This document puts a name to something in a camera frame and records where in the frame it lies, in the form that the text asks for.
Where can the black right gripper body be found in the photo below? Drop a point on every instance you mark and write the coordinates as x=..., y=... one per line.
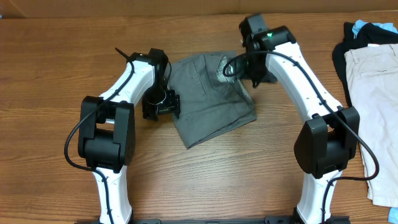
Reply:
x=257, y=74

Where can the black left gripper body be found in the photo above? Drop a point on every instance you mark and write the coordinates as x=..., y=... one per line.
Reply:
x=156, y=99

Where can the grey shorts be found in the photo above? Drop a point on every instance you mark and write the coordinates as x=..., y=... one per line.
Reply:
x=210, y=103

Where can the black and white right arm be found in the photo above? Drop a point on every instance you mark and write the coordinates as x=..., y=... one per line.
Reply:
x=324, y=146

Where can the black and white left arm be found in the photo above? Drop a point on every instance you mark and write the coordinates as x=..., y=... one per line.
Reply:
x=106, y=129

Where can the light blue garment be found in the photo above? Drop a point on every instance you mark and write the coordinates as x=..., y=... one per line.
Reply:
x=359, y=24

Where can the beige shorts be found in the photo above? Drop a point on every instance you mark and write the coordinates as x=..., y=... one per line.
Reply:
x=371, y=74

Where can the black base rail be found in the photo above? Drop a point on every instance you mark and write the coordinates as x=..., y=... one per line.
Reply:
x=211, y=220

